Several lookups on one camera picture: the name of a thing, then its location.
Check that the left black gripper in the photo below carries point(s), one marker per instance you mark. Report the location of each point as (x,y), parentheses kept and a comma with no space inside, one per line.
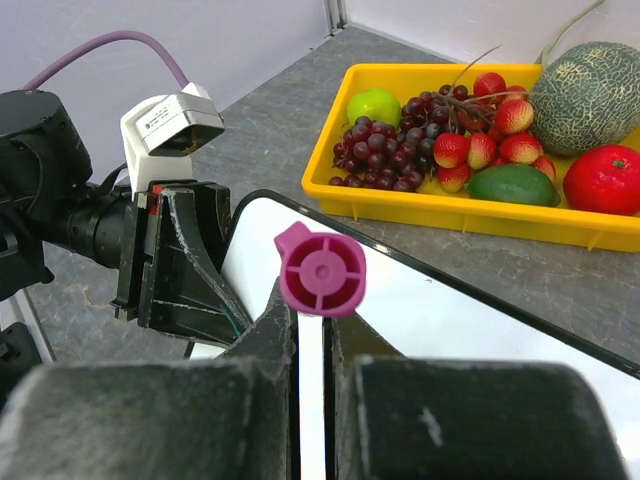
(170,272)

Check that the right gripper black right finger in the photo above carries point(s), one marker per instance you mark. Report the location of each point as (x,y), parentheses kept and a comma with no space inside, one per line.
(388,416)

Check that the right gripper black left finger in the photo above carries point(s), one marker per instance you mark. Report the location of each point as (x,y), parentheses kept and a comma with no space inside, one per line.
(225,418)

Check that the white marker with pink cap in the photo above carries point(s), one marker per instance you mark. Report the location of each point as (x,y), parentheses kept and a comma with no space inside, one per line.
(321,274)

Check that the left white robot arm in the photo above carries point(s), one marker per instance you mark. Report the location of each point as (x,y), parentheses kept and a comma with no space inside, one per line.
(46,196)

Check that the yellow plastic tray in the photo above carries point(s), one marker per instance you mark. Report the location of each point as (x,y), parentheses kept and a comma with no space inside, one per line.
(431,206)

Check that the dark purple grape bunch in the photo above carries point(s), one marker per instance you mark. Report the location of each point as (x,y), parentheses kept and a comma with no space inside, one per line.
(429,142)

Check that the green avocado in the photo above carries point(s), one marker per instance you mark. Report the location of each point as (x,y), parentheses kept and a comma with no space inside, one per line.
(514,183)

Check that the green lime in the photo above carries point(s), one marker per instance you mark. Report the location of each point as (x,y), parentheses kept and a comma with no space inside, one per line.
(376,104)

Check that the red peach slices cluster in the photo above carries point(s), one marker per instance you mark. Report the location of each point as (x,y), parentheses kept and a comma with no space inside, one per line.
(484,126)

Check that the red apple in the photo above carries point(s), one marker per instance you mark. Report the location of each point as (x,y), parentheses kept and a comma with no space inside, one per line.
(604,180)

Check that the green netted melon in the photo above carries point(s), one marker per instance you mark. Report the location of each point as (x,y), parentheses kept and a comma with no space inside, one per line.
(588,97)

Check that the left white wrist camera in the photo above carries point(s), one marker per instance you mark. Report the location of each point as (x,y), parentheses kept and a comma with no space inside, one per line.
(162,132)

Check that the left aluminium frame post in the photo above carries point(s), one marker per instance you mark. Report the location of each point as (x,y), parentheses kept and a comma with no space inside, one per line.
(336,15)

